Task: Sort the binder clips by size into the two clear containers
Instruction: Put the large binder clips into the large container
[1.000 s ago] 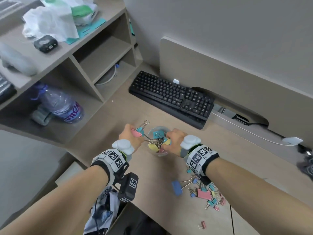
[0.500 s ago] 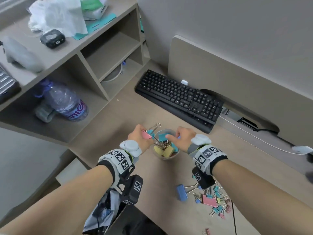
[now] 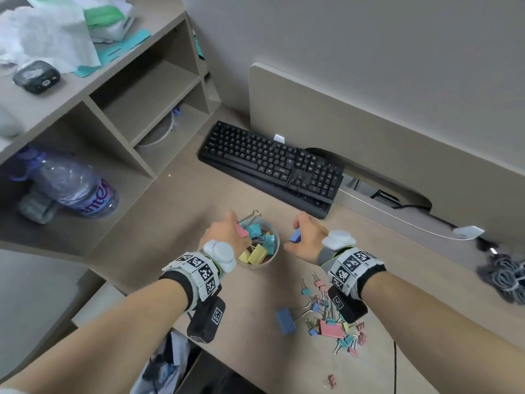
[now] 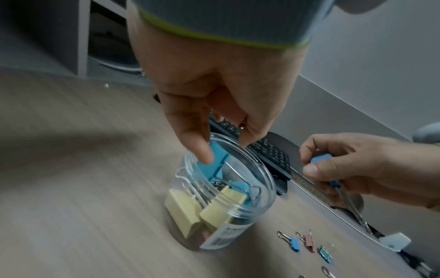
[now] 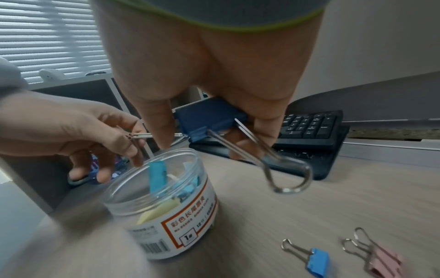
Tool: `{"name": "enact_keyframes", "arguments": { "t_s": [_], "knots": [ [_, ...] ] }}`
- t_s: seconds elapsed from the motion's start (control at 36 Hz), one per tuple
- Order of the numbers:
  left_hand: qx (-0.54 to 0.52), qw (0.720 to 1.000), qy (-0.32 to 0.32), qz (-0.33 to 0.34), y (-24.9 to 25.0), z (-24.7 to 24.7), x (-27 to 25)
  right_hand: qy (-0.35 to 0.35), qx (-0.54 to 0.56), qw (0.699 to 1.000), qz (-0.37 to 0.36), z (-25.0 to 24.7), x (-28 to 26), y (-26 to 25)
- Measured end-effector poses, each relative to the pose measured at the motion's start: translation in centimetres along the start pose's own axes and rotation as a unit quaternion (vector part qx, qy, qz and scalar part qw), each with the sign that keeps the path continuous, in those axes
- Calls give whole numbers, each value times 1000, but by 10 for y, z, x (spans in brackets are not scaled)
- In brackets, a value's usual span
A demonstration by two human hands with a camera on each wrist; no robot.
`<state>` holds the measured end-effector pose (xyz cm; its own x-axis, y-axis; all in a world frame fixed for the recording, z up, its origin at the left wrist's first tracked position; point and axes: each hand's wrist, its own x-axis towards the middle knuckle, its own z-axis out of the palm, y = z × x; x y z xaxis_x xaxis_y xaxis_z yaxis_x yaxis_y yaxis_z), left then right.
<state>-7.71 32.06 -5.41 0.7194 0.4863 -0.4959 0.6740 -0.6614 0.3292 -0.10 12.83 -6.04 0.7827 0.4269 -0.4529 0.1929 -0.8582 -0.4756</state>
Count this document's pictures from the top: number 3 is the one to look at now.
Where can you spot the person's right hand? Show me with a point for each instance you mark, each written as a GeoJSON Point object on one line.
{"type": "Point", "coordinates": [311, 237]}

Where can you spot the person's left hand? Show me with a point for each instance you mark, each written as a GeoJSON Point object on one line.
{"type": "Point", "coordinates": [223, 233]}

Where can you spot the blue large binder clip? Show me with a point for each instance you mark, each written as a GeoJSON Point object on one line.
{"type": "Point", "coordinates": [286, 321]}
{"type": "Point", "coordinates": [295, 236]}

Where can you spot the pink large binder clip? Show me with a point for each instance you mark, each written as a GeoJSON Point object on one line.
{"type": "Point", "coordinates": [241, 231]}

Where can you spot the large clear plastic jar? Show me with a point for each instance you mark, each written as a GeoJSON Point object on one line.
{"type": "Point", "coordinates": [270, 260]}

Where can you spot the pile of mixed binder clips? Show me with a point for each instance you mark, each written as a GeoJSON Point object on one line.
{"type": "Point", "coordinates": [330, 329]}

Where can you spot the person's left forearm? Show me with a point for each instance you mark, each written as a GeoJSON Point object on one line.
{"type": "Point", "coordinates": [102, 344]}

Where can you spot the person's right forearm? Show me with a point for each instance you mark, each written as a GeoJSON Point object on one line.
{"type": "Point", "coordinates": [443, 324]}

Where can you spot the white left hand tracker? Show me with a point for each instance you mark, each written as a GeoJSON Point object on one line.
{"type": "Point", "coordinates": [221, 254]}

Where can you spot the white hand tracker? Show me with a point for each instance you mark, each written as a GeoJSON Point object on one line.
{"type": "Point", "coordinates": [221, 254]}
{"type": "Point", "coordinates": [338, 240]}

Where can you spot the white right hand tracker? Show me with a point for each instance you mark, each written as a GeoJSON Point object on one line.
{"type": "Point", "coordinates": [338, 240]}

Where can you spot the grey left marker wristband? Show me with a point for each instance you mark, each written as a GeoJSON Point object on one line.
{"type": "Point", "coordinates": [192, 268]}

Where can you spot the grey marker wristband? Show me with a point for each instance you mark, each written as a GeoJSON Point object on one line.
{"type": "Point", "coordinates": [192, 268]}
{"type": "Point", "coordinates": [352, 266]}

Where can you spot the grey right marker wristband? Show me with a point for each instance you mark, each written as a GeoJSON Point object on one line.
{"type": "Point", "coordinates": [352, 266]}

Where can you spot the black keyboard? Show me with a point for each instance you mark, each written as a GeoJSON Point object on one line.
{"type": "Point", "coordinates": [254, 151]}

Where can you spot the white round device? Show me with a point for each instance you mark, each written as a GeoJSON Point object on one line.
{"type": "Point", "coordinates": [168, 131]}

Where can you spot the white box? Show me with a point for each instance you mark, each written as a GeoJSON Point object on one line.
{"type": "Point", "coordinates": [98, 301]}

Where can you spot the blue white patterned bag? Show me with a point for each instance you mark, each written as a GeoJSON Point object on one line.
{"type": "Point", "coordinates": [164, 365]}

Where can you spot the beige wooden shelf unit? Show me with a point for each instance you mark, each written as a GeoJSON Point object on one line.
{"type": "Point", "coordinates": [143, 102]}

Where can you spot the purple label water bottle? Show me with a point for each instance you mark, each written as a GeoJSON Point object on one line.
{"type": "Point", "coordinates": [69, 184]}

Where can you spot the black plug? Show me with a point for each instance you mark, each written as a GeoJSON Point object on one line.
{"type": "Point", "coordinates": [488, 246]}

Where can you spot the teal card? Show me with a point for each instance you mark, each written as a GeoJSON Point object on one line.
{"type": "Point", "coordinates": [198, 47]}

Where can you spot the teal paper folder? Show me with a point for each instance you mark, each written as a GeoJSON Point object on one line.
{"type": "Point", "coordinates": [127, 40]}

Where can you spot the white rounded object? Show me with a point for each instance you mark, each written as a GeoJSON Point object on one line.
{"type": "Point", "coordinates": [8, 123]}

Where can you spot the small black device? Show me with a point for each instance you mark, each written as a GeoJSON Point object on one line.
{"type": "Point", "coordinates": [37, 77]}

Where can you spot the green white package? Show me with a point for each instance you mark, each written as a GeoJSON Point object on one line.
{"type": "Point", "coordinates": [106, 16]}

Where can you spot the white plastic bag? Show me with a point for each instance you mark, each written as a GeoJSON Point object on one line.
{"type": "Point", "coordinates": [41, 36]}

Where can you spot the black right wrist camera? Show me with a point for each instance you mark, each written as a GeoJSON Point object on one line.
{"type": "Point", "coordinates": [348, 307]}

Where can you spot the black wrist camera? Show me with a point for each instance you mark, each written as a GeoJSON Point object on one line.
{"type": "Point", "coordinates": [207, 320]}
{"type": "Point", "coordinates": [348, 307]}

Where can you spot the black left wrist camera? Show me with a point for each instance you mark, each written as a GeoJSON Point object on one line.
{"type": "Point", "coordinates": [207, 320]}

